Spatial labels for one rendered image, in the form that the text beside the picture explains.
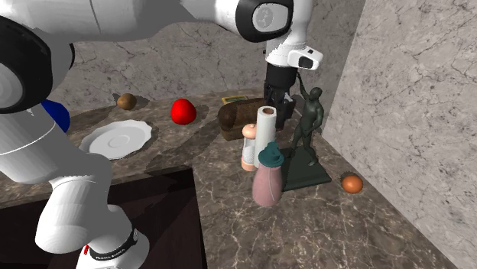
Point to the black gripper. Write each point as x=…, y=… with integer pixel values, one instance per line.
x=279, y=80

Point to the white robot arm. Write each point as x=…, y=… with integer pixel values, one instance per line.
x=74, y=208

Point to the green and yellow flat box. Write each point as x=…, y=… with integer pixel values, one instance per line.
x=234, y=99

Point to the dark green man statue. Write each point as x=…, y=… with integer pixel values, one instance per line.
x=311, y=119

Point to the brown bread loaf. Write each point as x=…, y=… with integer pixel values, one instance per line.
x=238, y=117

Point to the white paper towel roll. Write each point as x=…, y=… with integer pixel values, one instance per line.
x=265, y=136

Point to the red apple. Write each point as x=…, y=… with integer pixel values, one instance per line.
x=183, y=111

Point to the pink bottle with teal cap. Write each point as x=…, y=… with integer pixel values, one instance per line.
x=268, y=182

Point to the orange round fruit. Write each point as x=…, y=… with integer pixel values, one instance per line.
x=352, y=184

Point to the brown round fruit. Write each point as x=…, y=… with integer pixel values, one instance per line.
x=126, y=101

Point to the white scalloped plate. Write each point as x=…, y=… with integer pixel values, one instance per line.
x=117, y=140

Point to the dark robot stand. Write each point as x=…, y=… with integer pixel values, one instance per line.
x=164, y=223

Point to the blue round object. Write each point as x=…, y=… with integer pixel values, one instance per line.
x=59, y=115

